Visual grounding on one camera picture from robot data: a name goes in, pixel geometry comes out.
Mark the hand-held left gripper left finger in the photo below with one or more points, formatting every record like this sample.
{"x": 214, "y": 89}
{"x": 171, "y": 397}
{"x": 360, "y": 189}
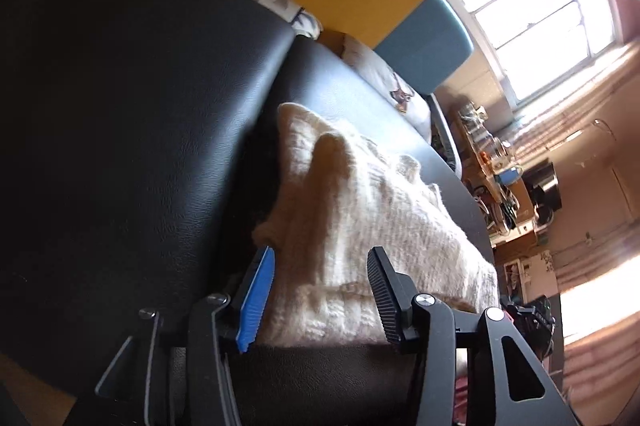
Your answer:
{"x": 257, "y": 301}

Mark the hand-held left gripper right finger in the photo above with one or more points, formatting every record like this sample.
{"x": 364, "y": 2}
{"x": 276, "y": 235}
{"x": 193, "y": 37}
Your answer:
{"x": 386, "y": 306}

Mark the cream knit sweater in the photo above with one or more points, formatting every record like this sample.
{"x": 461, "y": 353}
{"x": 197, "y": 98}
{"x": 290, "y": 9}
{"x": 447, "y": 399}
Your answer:
{"x": 375, "y": 216}

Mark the black appliance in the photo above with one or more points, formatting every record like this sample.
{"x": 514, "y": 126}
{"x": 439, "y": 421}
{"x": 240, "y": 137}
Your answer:
{"x": 542, "y": 191}

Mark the cluttered desk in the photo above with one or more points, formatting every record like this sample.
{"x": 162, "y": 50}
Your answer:
{"x": 495, "y": 186}

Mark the blue cup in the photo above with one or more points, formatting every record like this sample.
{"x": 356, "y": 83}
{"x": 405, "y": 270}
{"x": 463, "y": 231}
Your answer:
{"x": 509, "y": 178}

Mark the deer print cushion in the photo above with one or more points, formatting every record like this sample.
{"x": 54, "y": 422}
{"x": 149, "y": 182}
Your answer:
{"x": 385, "y": 75}

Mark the window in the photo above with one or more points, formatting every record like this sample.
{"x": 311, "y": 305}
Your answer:
{"x": 540, "y": 15}

